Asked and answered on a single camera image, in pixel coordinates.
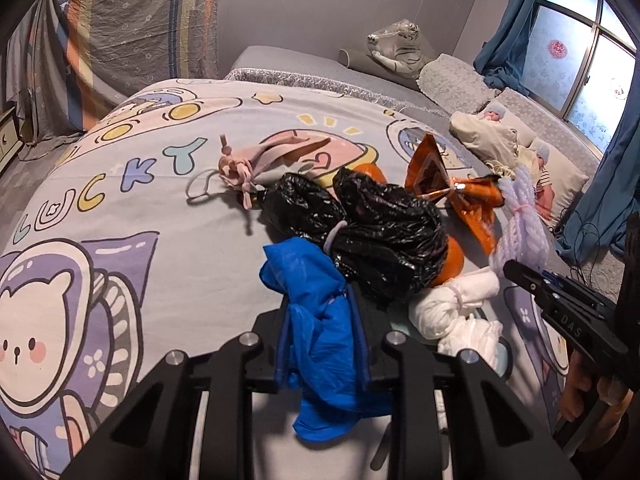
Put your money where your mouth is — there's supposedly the orange peel piece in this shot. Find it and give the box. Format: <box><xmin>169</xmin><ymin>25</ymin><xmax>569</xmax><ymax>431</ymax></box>
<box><xmin>426</xmin><ymin>235</ymin><xmax>465</xmax><ymax>288</ymax></box>
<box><xmin>354</xmin><ymin>162</ymin><xmax>387</xmax><ymax>184</ymax></box>

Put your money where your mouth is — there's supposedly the orange snack wrapper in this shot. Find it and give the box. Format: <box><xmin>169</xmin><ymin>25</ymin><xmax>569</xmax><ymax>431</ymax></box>
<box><xmin>405</xmin><ymin>133</ymin><xmax>504</xmax><ymax>256</ymax></box>

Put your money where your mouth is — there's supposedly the black plastic bag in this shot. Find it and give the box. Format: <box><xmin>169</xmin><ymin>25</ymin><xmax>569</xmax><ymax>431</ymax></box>
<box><xmin>259</xmin><ymin>167</ymin><xmax>448</xmax><ymax>308</ymax></box>

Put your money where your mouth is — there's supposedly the blue plastic bag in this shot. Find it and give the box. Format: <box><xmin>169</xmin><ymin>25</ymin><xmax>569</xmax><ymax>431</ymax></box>
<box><xmin>259</xmin><ymin>237</ymin><xmax>392</xmax><ymax>443</ymax></box>

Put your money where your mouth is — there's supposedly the pink cloth face mask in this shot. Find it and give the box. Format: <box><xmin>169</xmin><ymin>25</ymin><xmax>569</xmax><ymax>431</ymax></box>
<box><xmin>186</xmin><ymin>130</ymin><xmax>330</xmax><ymax>210</ymax></box>

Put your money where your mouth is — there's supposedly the person's right hand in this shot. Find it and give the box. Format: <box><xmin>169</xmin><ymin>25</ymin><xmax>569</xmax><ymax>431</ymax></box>
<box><xmin>558</xmin><ymin>349</ymin><xmax>637</xmax><ymax>453</ymax></box>

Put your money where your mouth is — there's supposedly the teal window curtain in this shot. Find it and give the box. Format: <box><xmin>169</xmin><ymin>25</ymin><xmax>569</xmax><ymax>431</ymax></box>
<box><xmin>473</xmin><ymin>0</ymin><xmax>639</xmax><ymax>264</ymax></box>

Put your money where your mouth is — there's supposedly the baby print pillow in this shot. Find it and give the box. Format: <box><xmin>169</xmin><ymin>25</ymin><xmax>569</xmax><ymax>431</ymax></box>
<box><xmin>478</xmin><ymin>100</ymin><xmax>588</xmax><ymax>230</ymax></box>

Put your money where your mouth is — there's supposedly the cream folded blanket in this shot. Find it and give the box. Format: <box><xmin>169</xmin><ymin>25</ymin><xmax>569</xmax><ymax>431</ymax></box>
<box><xmin>449</xmin><ymin>112</ymin><xmax>518</xmax><ymax>169</ymax></box>

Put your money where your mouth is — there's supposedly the grey textured pillow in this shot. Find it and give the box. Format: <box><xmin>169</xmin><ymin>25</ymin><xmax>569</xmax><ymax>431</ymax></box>
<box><xmin>416</xmin><ymin>53</ymin><xmax>501</xmax><ymax>114</ymax></box>

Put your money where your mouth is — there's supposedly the window with frosted glass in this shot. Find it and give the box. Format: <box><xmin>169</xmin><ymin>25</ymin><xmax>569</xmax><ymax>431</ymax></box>
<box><xmin>522</xmin><ymin>0</ymin><xmax>637</xmax><ymax>155</ymax></box>

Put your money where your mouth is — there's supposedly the plush tiger toy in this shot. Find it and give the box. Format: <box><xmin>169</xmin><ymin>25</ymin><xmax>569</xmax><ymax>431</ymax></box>
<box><xmin>367</xmin><ymin>18</ymin><xmax>438</xmax><ymax>79</ymax></box>

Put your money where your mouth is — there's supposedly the grey wedge pillow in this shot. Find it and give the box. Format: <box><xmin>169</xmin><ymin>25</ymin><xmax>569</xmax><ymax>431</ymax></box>
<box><xmin>337</xmin><ymin>49</ymin><xmax>419</xmax><ymax>91</ymax></box>

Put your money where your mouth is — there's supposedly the bedside drawer cabinet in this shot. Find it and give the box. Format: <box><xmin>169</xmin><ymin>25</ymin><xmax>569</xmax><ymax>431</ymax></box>
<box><xmin>0</xmin><ymin>103</ymin><xmax>24</xmax><ymax>174</ymax></box>

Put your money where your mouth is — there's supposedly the striped hanging sheet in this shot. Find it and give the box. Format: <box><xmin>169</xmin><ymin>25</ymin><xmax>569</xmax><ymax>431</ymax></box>
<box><xmin>1</xmin><ymin>0</ymin><xmax>219</xmax><ymax>140</ymax></box>

